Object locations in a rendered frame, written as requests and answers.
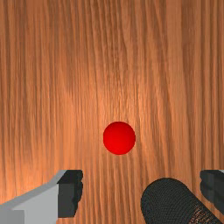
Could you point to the red ball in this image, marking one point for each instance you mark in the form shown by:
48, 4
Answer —
119, 138

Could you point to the dark mesh basket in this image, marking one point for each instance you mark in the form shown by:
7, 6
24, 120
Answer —
169, 204

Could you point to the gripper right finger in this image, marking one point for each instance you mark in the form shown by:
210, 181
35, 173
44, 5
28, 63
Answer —
213, 186

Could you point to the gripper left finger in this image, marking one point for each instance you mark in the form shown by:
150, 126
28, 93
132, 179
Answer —
43, 201

